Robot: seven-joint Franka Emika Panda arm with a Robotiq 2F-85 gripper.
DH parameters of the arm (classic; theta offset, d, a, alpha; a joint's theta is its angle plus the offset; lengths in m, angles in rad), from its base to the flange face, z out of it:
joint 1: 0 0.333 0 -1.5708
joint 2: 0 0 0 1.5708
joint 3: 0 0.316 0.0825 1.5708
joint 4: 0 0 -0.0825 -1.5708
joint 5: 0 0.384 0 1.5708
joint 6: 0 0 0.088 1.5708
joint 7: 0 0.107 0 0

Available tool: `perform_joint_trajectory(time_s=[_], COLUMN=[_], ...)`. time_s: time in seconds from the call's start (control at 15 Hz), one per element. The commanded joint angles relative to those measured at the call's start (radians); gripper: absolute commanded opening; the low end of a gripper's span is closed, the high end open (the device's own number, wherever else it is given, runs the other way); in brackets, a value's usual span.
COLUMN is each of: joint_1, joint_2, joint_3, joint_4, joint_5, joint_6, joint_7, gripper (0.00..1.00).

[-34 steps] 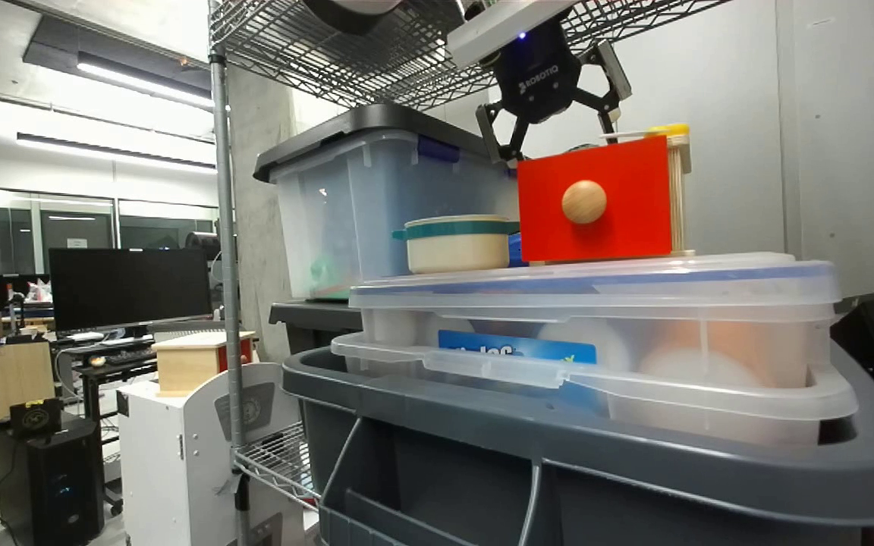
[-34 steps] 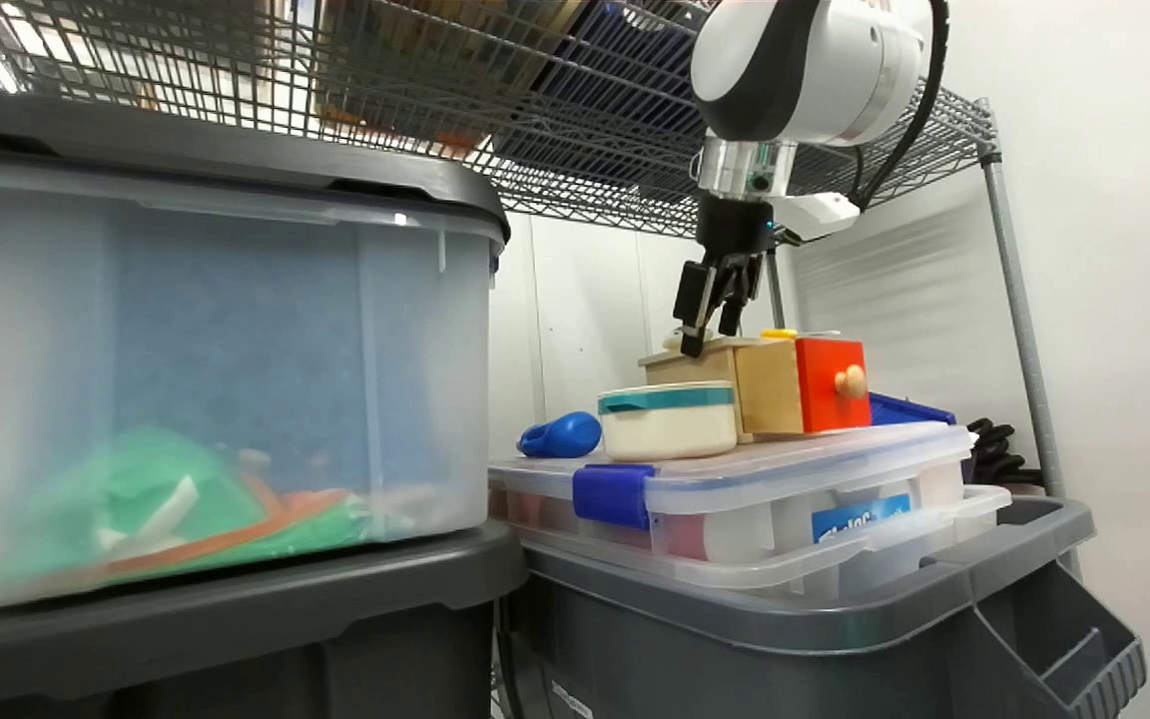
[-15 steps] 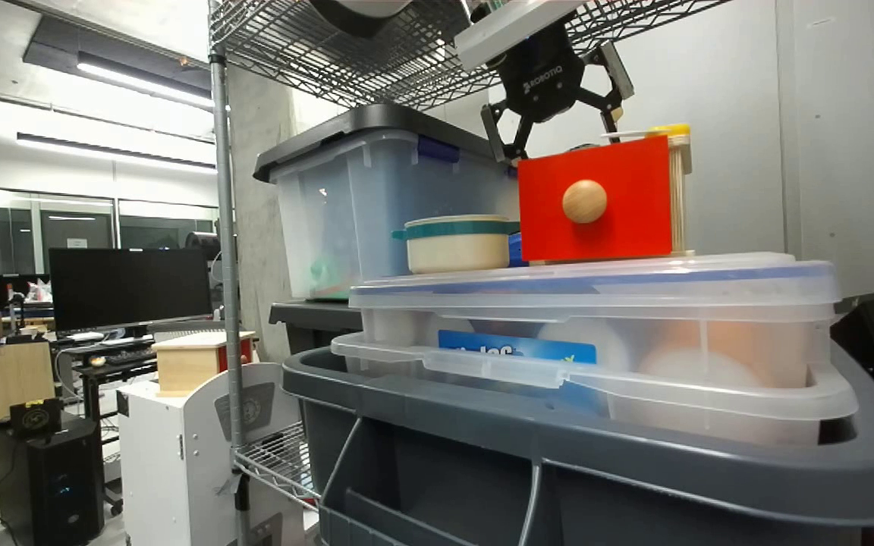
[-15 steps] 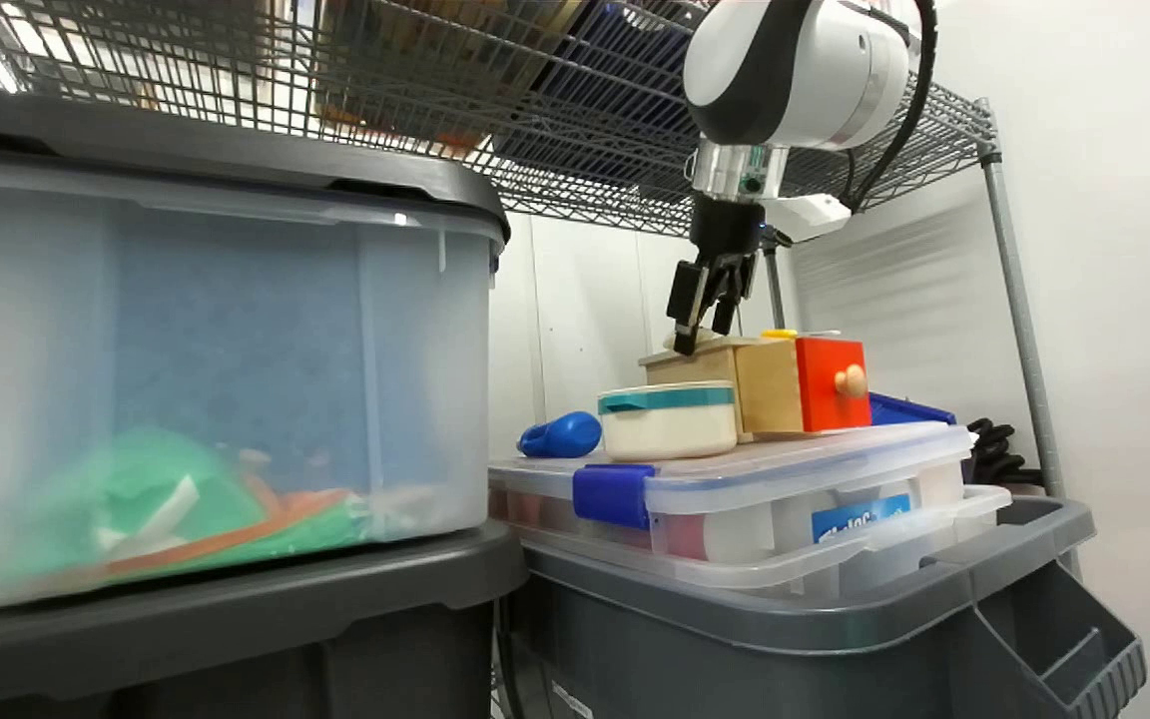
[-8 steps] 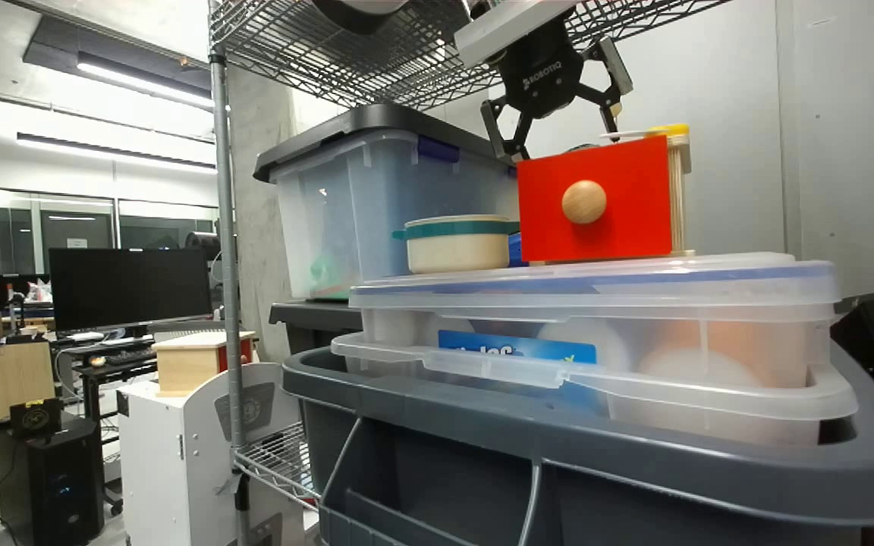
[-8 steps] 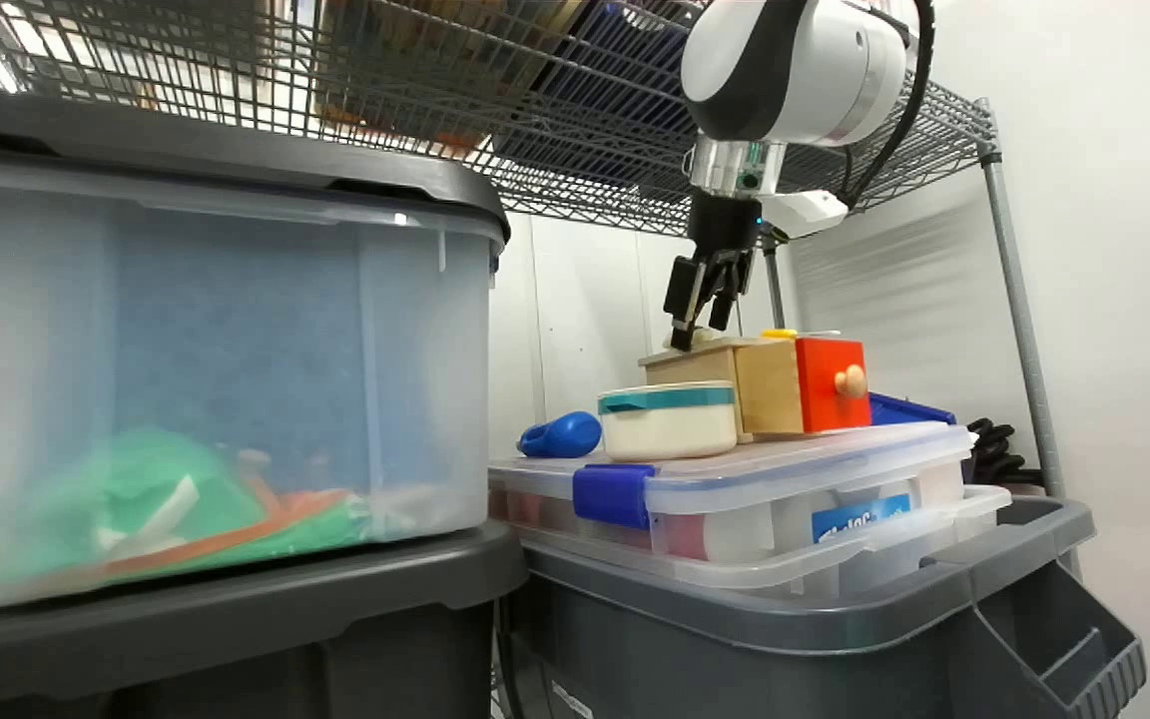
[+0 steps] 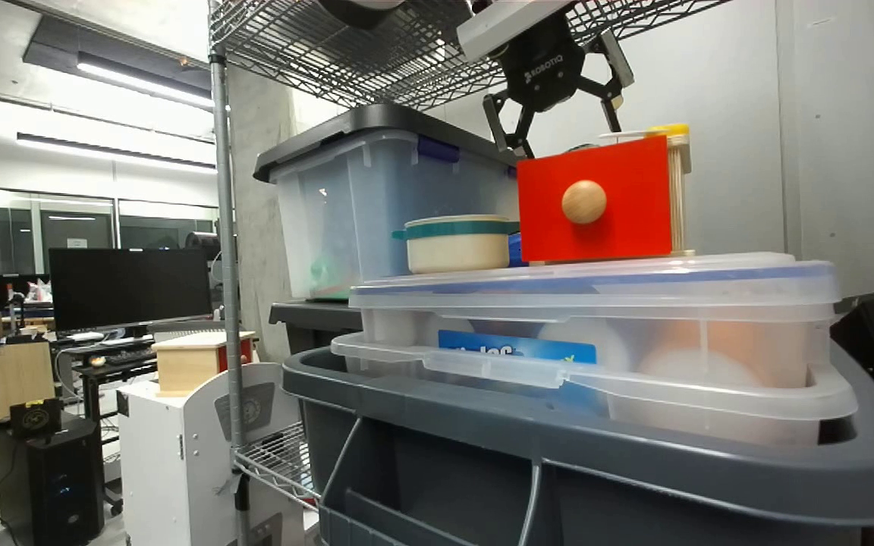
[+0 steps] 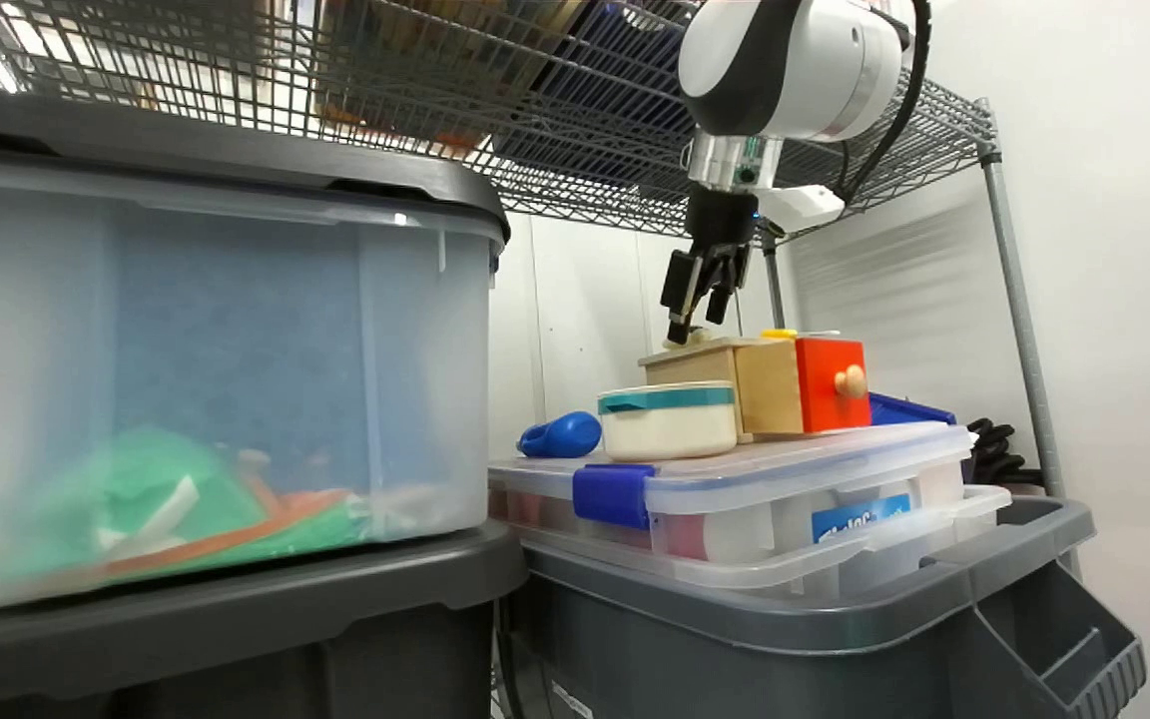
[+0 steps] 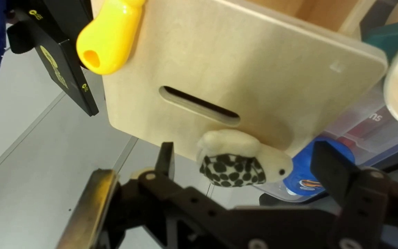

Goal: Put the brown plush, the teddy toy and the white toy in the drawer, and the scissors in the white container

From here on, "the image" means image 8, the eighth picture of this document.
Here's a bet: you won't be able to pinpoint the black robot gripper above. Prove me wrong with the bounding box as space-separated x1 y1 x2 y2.
659 188 760 347

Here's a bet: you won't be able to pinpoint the light wooden drawer box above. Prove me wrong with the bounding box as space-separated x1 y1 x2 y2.
640 333 811 443

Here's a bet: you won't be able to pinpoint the red-front wooden drawer with knob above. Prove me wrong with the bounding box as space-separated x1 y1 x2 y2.
792 333 877 434

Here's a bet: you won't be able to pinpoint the large clear lidded plastic container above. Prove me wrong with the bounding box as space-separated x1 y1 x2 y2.
485 421 979 567

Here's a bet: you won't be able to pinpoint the clear plastic container blue label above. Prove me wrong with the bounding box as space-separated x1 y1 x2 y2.
514 481 1018 607

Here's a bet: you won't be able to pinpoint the cream bowl with teal rim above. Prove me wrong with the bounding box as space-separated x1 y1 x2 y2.
595 381 742 462

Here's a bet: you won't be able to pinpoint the blue ball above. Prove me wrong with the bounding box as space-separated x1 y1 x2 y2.
514 407 608 462

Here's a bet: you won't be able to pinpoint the dark blue box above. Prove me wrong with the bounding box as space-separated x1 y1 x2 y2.
530 5 708 192

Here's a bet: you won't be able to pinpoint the brown flat box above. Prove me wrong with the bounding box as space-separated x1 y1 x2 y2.
313 0 598 145

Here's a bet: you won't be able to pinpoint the grey plastic tote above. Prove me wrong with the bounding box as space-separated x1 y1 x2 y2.
505 491 1150 719

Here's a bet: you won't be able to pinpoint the orange flat item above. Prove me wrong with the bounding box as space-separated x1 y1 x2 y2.
105 483 360 578

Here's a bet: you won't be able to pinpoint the clear storage bin dark lid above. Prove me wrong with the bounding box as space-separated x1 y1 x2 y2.
0 80 514 618

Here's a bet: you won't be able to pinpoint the green plastic bag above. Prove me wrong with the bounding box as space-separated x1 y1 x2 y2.
0 422 368 586

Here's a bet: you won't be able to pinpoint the dark grey tote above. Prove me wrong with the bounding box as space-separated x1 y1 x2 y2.
0 523 530 719

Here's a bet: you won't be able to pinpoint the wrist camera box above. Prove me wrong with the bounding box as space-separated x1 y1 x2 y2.
754 180 852 241

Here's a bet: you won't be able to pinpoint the metal wire shelving rack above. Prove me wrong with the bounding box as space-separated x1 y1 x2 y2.
0 0 1076 502

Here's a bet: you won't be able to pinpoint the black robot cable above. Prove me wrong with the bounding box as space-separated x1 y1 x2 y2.
839 0 940 202

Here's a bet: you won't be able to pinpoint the black cables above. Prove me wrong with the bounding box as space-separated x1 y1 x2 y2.
959 410 1052 495

